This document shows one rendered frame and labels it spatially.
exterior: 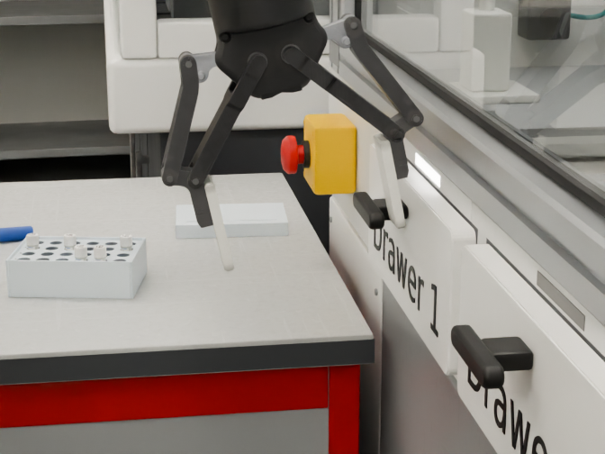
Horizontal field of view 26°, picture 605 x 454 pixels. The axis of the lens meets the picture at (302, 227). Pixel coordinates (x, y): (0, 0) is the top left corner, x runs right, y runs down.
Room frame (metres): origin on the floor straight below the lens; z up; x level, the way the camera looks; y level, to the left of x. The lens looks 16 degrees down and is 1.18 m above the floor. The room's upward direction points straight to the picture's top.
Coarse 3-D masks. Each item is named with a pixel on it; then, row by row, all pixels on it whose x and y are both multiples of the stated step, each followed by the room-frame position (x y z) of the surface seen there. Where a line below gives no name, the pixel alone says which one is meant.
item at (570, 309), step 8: (544, 280) 0.73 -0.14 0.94; (544, 288) 0.73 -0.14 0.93; (552, 288) 0.72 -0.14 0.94; (552, 296) 0.72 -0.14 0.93; (560, 296) 0.70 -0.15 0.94; (560, 304) 0.70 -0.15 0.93; (568, 304) 0.69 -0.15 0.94; (568, 312) 0.69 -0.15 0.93; (576, 312) 0.68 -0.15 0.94; (576, 320) 0.68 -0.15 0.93; (584, 320) 0.67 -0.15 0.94
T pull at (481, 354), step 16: (464, 336) 0.71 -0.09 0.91; (464, 352) 0.70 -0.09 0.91; (480, 352) 0.69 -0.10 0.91; (496, 352) 0.69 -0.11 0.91; (512, 352) 0.69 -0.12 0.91; (528, 352) 0.69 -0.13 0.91; (480, 368) 0.67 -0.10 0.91; (496, 368) 0.66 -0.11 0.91; (512, 368) 0.69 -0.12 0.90; (528, 368) 0.69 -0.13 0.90; (480, 384) 0.67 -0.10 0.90; (496, 384) 0.66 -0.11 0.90
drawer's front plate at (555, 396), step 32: (480, 256) 0.81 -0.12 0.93; (480, 288) 0.80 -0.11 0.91; (512, 288) 0.75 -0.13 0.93; (480, 320) 0.80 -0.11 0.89; (512, 320) 0.73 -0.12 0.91; (544, 320) 0.69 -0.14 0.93; (544, 352) 0.67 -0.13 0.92; (576, 352) 0.64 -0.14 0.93; (512, 384) 0.73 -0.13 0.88; (544, 384) 0.67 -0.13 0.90; (576, 384) 0.62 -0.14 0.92; (480, 416) 0.79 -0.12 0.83; (544, 416) 0.67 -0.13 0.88; (576, 416) 0.62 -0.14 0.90; (512, 448) 0.72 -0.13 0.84; (576, 448) 0.62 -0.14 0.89
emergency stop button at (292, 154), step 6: (288, 138) 1.33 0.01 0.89; (294, 138) 1.33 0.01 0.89; (282, 144) 1.33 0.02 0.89; (288, 144) 1.32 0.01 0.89; (294, 144) 1.32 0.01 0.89; (282, 150) 1.33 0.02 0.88; (288, 150) 1.32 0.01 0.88; (294, 150) 1.32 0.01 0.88; (300, 150) 1.33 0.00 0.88; (282, 156) 1.33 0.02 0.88; (288, 156) 1.31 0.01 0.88; (294, 156) 1.31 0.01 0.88; (300, 156) 1.32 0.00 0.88; (282, 162) 1.33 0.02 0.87; (288, 162) 1.31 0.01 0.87; (294, 162) 1.31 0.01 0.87; (300, 162) 1.33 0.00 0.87; (288, 168) 1.32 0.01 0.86; (294, 168) 1.32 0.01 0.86
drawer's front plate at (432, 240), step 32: (416, 192) 0.98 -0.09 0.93; (384, 224) 1.09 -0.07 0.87; (416, 224) 0.97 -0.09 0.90; (448, 224) 0.89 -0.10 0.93; (384, 256) 1.08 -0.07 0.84; (416, 256) 0.97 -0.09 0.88; (448, 256) 0.88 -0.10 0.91; (416, 288) 0.97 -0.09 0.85; (448, 288) 0.87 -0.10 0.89; (416, 320) 0.97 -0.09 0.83; (448, 320) 0.87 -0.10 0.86; (448, 352) 0.87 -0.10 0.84
